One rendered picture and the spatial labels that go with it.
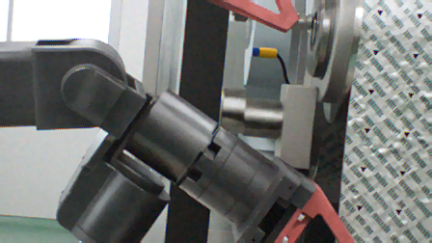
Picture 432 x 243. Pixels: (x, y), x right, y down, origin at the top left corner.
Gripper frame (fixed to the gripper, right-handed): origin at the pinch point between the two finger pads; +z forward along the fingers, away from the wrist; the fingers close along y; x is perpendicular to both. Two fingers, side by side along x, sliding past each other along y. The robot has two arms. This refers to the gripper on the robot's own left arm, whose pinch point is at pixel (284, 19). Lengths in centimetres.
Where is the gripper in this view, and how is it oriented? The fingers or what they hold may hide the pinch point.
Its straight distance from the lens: 71.9
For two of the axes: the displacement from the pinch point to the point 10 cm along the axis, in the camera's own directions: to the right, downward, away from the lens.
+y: -0.2, 0.2, -10.0
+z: 7.1, 7.1, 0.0
